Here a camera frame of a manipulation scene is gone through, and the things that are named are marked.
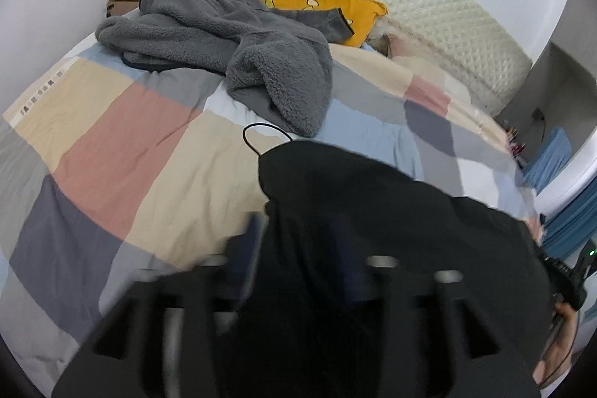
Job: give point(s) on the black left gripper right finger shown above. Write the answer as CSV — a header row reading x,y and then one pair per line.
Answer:
x,y
421,334

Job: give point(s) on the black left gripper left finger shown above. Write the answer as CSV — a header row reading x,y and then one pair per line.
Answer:
x,y
159,339

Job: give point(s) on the black hooded sweatshirt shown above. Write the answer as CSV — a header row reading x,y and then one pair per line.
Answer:
x,y
289,338

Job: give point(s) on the person's right hand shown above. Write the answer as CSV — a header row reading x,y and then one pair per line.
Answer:
x,y
558,357

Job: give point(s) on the blue curtain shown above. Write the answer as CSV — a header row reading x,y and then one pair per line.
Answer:
x,y
574,225

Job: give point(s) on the blue cloth on shelf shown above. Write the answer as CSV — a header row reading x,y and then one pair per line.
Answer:
x,y
553,155

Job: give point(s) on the colourful patchwork bed quilt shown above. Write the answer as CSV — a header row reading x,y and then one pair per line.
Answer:
x,y
108,171

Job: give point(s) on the grey fleece jacket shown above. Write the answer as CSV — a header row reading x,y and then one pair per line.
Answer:
x,y
276,62

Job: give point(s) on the grey white wall cabinet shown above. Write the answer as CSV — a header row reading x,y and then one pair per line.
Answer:
x,y
560,91

